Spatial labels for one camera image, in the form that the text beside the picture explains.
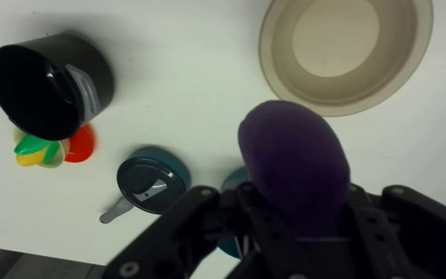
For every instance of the purple plush toy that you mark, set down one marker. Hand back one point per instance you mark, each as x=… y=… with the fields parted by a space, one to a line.
x=295 y=160

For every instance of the dark round pan lid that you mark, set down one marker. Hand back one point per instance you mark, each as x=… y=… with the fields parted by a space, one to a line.
x=147 y=183

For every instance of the green yellow toy food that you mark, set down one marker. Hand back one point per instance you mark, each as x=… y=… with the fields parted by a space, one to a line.
x=38 y=152

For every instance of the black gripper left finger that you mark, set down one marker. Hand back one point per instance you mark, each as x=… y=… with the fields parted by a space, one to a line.
x=182 y=222

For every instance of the teal toy pan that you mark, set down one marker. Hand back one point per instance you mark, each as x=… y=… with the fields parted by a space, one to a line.
x=174 y=163

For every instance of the black toy pot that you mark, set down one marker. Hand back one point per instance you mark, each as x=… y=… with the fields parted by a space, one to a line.
x=32 y=93

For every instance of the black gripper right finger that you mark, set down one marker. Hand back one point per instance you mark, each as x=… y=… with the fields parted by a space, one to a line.
x=414 y=222

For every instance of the beige round bowl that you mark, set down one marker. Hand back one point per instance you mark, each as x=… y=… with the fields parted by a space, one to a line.
x=337 y=47

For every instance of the red toy disc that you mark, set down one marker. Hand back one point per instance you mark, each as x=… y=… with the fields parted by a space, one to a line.
x=82 y=146

